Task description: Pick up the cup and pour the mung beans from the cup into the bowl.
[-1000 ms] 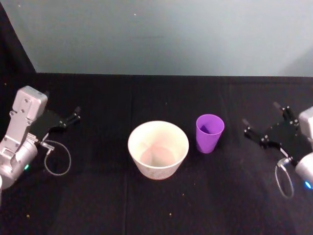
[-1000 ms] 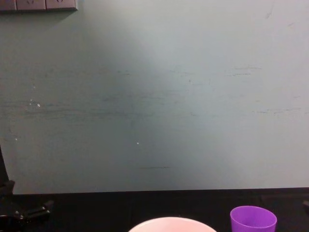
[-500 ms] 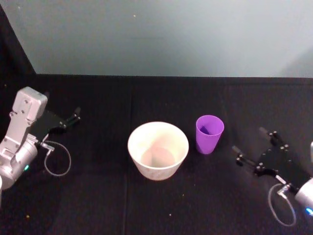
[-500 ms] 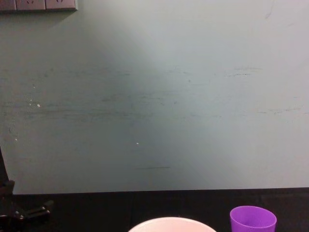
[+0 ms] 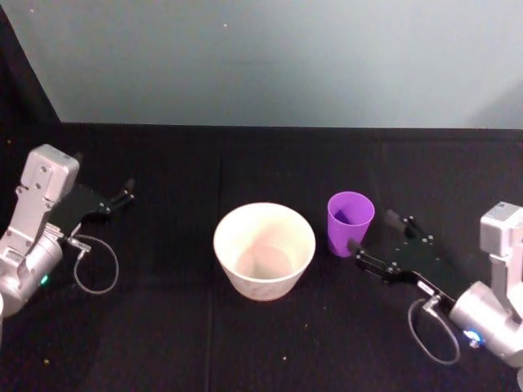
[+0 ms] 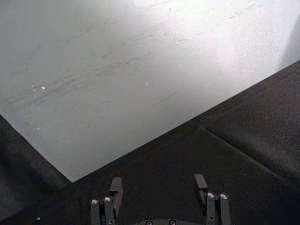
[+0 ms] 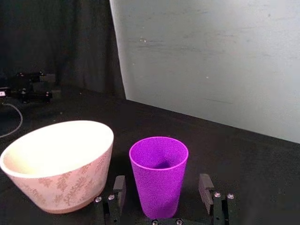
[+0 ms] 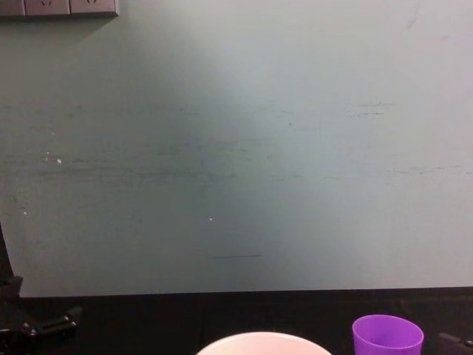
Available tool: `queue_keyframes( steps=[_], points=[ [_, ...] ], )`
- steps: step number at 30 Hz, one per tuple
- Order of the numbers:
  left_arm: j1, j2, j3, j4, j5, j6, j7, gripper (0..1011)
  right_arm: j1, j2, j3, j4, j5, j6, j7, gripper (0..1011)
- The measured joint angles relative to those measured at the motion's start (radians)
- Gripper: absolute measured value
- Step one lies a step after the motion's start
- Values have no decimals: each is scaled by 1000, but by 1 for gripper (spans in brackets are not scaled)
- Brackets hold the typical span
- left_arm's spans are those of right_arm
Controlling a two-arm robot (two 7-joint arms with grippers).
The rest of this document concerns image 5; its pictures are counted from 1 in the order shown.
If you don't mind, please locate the pale wall panel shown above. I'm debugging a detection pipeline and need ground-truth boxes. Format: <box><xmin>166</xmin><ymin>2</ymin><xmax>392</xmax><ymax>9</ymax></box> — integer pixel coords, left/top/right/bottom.
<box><xmin>0</xmin><ymin>0</ymin><xmax>523</xmax><ymax>131</ymax></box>

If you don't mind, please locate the purple plastic cup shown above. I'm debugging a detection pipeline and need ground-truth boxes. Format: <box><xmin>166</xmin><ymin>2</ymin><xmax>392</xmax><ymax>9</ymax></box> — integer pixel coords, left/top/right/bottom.
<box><xmin>326</xmin><ymin>190</ymin><xmax>376</xmax><ymax>259</ymax></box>

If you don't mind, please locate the right gripper thin cable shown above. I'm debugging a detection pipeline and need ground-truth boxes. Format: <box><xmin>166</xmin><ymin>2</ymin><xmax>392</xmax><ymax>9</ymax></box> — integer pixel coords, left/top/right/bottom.
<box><xmin>408</xmin><ymin>293</ymin><xmax>463</xmax><ymax>366</ymax></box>

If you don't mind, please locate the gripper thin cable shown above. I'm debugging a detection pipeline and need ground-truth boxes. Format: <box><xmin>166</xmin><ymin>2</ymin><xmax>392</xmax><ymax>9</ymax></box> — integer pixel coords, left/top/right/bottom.
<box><xmin>65</xmin><ymin>234</ymin><xmax>120</xmax><ymax>293</ymax></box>
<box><xmin>408</xmin><ymin>293</ymin><xmax>463</xmax><ymax>366</ymax></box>

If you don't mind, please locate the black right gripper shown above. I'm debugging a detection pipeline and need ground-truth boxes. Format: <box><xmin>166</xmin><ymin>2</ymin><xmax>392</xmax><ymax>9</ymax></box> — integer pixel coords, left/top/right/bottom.
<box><xmin>346</xmin><ymin>208</ymin><xmax>466</xmax><ymax>308</ymax></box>

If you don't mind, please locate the black table cloth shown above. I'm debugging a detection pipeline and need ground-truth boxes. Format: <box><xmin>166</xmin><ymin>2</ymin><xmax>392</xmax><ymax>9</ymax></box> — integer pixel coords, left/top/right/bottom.
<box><xmin>0</xmin><ymin>0</ymin><xmax>523</xmax><ymax>392</ymax></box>

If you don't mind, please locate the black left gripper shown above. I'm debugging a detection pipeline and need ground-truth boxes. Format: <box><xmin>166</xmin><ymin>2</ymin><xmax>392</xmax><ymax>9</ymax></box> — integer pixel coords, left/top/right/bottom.
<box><xmin>49</xmin><ymin>177</ymin><xmax>136</xmax><ymax>242</ymax></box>

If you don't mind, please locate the white paper bucket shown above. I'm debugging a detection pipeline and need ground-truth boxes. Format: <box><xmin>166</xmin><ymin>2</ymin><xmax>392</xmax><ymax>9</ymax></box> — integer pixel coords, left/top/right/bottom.
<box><xmin>212</xmin><ymin>203</ymin><xmax>317</xmax><ymax>303</ymax></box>

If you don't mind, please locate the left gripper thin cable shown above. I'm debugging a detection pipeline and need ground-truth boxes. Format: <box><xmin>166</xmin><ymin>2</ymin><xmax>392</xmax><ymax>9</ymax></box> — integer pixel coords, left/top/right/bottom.
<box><xmin>65</xmin><ymin>234</ymin><xmax>120</xmax><ymax>293</ymax></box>

